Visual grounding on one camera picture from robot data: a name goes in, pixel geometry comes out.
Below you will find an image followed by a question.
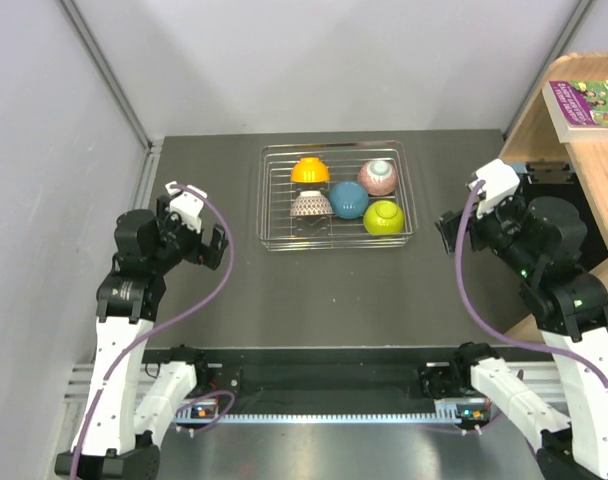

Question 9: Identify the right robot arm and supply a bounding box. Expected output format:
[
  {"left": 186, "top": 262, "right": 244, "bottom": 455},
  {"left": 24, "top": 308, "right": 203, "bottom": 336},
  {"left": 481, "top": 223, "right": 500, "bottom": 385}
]
[{"left": 436, "top": 195, "right": 608, "bottom": 479}]

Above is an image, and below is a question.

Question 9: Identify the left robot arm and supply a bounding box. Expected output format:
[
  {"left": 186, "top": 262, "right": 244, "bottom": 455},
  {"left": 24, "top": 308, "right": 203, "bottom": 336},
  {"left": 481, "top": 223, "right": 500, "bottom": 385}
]
[{"left": 54, "top": 182, "right": 235, "bottom": 479}]

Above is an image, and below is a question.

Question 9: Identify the lime green bowl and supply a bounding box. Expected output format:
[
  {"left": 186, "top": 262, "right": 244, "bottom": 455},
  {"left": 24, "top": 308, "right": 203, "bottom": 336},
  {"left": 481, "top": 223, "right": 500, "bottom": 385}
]
[{"left": 363, "top": 200, "right": 405, "bottom": 235}]

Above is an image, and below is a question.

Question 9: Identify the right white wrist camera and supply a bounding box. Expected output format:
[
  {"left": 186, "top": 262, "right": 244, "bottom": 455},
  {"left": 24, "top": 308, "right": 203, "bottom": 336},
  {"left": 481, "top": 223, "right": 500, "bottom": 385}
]
[{"left": 467, "top": 159, "right": 520, "bottom": 219}]

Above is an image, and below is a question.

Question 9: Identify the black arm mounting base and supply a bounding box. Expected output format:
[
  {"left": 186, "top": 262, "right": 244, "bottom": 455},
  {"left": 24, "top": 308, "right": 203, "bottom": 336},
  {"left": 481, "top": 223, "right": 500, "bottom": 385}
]
[{"left": 143, "top": 346, "right": 478, "bottom": 414}]

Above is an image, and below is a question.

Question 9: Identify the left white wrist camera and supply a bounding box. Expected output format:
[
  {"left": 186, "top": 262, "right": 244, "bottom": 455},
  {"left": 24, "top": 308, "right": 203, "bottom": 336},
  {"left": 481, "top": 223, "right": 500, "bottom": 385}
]
[{"left": 165, "top": 182, "right": 208, "bottom": 233}]

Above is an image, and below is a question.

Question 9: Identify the metal wire dish rack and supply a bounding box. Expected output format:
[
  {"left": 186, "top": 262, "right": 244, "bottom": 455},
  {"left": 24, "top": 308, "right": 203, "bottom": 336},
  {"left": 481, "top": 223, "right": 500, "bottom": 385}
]
[{"left": 256, "top": 140, "right": 417, "bottom": 251}]

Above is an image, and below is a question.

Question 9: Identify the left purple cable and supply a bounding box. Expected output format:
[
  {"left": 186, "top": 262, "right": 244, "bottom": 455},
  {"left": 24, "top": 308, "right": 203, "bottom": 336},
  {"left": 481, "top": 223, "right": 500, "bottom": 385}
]
[{"left": 68, "top": 183, "right": 238, "bottom": 480}]

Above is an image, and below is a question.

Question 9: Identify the purple green book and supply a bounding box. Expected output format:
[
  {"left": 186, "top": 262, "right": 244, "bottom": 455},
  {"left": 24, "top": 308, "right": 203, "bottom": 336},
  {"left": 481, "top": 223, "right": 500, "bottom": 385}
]
[{"left": 542, "top": 80, "right": 608, "bottom": 144}]

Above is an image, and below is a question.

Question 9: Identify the wooden shelf unit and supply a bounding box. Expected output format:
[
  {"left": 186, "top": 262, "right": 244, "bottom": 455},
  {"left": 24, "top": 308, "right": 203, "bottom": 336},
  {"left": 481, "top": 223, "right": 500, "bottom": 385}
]
[{"left": 498, "top": 51, "right": 608, "bottom": 341}]

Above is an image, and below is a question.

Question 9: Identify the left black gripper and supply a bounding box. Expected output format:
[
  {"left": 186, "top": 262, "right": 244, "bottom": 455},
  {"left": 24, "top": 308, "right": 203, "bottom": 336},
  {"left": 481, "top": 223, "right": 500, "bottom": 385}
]
[{"left": 150, "top": 195, "right": 228, "bottom": 273}]

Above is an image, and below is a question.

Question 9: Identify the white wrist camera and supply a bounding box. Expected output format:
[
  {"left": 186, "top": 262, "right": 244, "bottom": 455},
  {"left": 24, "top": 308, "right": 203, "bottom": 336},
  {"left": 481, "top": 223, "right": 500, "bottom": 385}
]
[
  {"left": 467, "top": 159, "right": 520, "bottom": 219},
  {"left": 165, "top": 182, "right": 208, "bottom": 233}
]

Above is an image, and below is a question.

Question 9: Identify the blue ceramic bowl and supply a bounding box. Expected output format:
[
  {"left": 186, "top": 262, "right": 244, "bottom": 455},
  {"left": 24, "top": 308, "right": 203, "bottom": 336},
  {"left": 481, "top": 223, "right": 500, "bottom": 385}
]
[{"left": 329, "top": 181, "right": 369, "bottom": 220}]

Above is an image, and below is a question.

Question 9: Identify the black clipboard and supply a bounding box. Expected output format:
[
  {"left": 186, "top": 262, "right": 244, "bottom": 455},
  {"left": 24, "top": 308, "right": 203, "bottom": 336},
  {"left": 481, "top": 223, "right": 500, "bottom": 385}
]
[{"left": 513, "top": 161, "right": 608, "bottom": 270}]

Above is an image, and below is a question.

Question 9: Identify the red floral patterned bowl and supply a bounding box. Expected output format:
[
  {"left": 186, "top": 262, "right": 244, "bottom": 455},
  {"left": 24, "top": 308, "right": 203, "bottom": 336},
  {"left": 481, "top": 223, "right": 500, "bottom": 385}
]
[{"left": 290, "top": 190, "right": 333, "bottom": 217}]

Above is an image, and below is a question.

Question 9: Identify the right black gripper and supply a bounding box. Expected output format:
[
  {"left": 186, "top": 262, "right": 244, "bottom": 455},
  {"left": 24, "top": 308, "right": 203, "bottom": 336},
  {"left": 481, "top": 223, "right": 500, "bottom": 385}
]
[{"left": 434, "top": 188, "right": 537, "bottom": 275}]

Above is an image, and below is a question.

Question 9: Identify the orange bowl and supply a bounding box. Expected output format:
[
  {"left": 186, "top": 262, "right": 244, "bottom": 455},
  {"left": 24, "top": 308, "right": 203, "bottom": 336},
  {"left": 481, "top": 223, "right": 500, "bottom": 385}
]
[{"left": 290, "top": 156, "right": 330, "bottom": 184}]

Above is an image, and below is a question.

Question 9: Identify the black white leaf bowl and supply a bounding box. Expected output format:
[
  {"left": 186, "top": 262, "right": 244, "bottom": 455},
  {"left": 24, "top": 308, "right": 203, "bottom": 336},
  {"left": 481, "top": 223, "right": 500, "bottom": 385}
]
[{"left": 357, "top": 160, "right": 398, "bottom": 197}]

